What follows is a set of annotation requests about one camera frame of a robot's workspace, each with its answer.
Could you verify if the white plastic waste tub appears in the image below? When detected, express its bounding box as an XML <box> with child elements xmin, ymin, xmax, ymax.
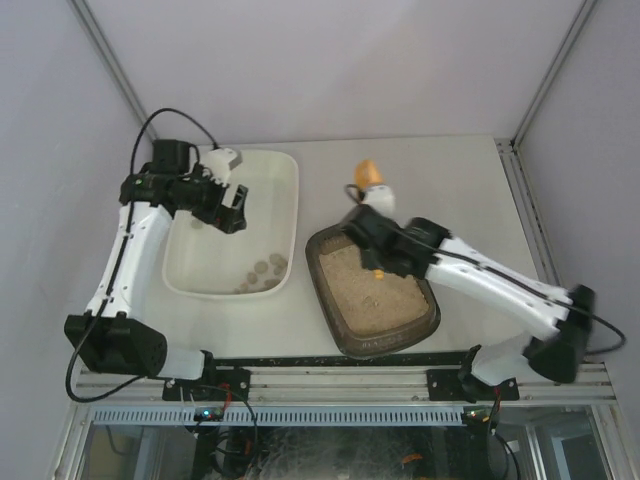
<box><xmin>161</xmin><ymin>147</ymin><xmax>300</xmax><ymax>300</ymax></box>

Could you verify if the dark grey litter box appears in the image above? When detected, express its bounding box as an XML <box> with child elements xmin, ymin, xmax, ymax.
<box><xmin>305</xmin><ymin>226</ymin><xmax>441</xmax><ymax>359</ymax></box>

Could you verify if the orange plastic litter scoop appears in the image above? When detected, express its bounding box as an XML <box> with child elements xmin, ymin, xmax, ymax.
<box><xmin>353</xmin><ymin>158</ymin><xmax>386</xmax><ymax>281</ymax></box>

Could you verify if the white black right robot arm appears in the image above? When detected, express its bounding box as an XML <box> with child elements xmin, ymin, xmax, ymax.
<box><xmin>339</xmin><ymin>205</ymin><xmax>595</xmax><ymax>401</ymax></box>

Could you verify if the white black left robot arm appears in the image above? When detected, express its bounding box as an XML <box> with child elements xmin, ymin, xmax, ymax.
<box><xmin>64</xmin><ymin>140</ymin><xmax>248</xmax><ymax>380</ymax></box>

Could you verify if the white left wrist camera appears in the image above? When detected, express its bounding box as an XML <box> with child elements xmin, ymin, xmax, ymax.
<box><xmin>200</xmin><ymin>147</ymin><xmax>242</xmax><ymax>187</ymax></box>

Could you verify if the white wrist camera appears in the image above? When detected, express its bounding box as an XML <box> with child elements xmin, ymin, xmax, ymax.
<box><xmin>200</xmin><ymin>147</ymin><xmax>242</xmax><ymax>187</ymax></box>
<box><xmin>361</xmin><ymin>183</ymin><xmax>396</xmax><ymax>217</ymax></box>

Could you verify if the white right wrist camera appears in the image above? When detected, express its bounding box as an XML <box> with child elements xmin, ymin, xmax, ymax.
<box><xmin>361</xmin><ymin>183</ymin><xmax>396</xmax><ymax>217</ymax></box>

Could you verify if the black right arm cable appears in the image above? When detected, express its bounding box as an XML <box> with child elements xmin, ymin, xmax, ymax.
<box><xmin>343</xmin><ymin>183</ymin><xmax>627</xmax><ymax>451</ymax></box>

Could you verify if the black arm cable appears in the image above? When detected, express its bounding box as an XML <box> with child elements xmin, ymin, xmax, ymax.
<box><xmin>64</xmin><ymin>107</ymin><xmax>261</xmax><ymax>426</ymax></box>
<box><xmin>343</xmin><ymin>183</ymin><xmax>627</xmax><ymax>451</ymax></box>

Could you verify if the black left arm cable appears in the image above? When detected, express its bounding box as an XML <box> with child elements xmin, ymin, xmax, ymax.
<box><xmin>64</xmin><ymin>107</ymin><xmax>261</xmax><ymax>426</ymax></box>

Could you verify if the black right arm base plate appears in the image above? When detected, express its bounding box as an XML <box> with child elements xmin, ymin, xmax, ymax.
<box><xmin>426</xmin><ymin>369</ymin><xmax>520</xmax><ymax>403</ymax></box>

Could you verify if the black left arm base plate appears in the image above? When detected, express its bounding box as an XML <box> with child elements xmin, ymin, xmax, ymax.
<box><xmin>161</xmin><ymin>368</ymin><xmax>251</xmax><ymax>403</ymax></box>

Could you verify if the grey slotted cable duct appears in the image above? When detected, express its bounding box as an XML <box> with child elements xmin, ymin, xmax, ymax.
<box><xmin>90</xmin><ymin>405</ymin><xmax>464</xmax><ymax>427</ymax></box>

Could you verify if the left aluminium corner post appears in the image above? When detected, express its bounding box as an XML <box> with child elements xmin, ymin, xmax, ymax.
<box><xmin>67</xmin><ymin>0</ymin><xmax>148</xmax><ymax>126</ymax></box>

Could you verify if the aluminium corner post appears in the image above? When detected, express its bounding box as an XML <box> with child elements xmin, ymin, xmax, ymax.
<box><xmin>67</xmin><ymin>0</ymin><xmax>148</xmax><ymax>126</ymax></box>
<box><xmin>510</xmin><ymin>0</ymin><xmax>600</xmax><ymax>150</ymax></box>

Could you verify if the aluminium mounting rail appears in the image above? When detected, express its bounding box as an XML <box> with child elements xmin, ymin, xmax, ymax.
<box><xmin>71</xmin><ymin>362</ymin><xmax>617</xmax><ymax>407</ymax></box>

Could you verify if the right aluminium corner post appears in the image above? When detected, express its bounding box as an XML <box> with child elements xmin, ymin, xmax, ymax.
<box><xmin>510</xmin><ymin>0</ymin><xmax>600</xmax><ymax>150</ymax></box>

